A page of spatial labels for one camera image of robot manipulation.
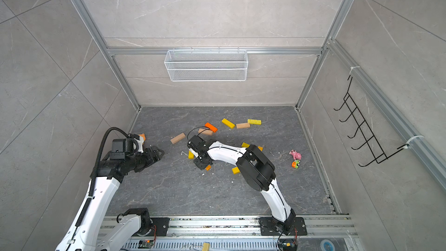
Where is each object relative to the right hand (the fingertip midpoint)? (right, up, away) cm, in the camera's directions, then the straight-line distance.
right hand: (204, 161), depth 94 cm
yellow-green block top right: (+30, +22, +17) cm, 41 cm away
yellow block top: (+15, +19, +15) cm, 29 cm away
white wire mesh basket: (0, +55, +7) cm, 56 cm away
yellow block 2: (+23, +8, +5) cm, 25 cm away
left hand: (-18, +8, -17) cm, 26 cm away
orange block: (+3, -2, -5) cm, 6 cm away
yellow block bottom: (+17, -3, -5) cm, 18 cm away
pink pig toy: (+51, +3, +1) cm, 51 cm away
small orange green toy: (+49, 0, -3) cm, 49 cm away
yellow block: (-8, +3, +1) cm, 9 cm away
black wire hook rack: (+68, +12, -30) cm, 75 cm away
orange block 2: (+2, +19, +16) cm, 25 cm away
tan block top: (+22, +19, +15) cm, 33 cm away
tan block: (-18, +12, +10) cm, 24 cm away
